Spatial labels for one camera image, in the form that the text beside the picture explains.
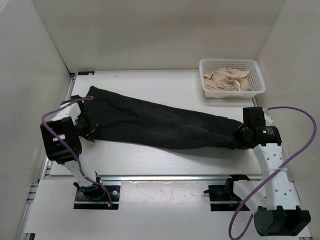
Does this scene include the white plastic basket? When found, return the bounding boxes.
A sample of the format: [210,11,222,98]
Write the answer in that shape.
[199,58,266,99]

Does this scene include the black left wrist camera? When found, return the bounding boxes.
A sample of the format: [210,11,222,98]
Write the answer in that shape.
[70,95,82,102]

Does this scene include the aluminium frame rail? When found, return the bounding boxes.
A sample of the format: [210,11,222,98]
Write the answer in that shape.
[255,96,320,240]
[42,174,262,182]
[14,73,75,240]

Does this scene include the aluminium right frame rail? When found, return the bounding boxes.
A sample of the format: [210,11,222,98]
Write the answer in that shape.
[255,96,320,240]

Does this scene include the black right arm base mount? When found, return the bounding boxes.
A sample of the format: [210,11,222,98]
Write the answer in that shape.
[203,174,250,212]

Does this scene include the beige trousers in basket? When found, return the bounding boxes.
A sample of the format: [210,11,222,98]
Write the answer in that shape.
[203,68,253,92]

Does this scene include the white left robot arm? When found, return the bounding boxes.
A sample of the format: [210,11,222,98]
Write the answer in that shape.
[40,95,105,200]

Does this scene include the black trousers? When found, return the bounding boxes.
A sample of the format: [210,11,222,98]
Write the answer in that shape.
[84,86,246,150]

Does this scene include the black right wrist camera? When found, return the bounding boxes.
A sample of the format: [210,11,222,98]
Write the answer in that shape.
[242,107,274,128]

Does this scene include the aluminium front frame rail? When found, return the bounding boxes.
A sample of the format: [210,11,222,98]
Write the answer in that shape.
[42,174,262,182]

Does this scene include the aluminium left frame rail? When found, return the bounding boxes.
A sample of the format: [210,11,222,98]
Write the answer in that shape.
[14,73,75,240]

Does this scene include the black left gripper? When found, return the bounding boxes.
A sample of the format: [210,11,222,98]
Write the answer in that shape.
[74,113,102,142]

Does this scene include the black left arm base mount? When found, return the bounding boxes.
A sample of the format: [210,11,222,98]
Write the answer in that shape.
[73,182,121,210]

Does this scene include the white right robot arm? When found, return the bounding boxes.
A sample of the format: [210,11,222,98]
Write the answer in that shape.
[224,125,311,237]

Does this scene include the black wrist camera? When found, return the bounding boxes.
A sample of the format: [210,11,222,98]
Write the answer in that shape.
[70,95,82,102]
[242,107,274,128]

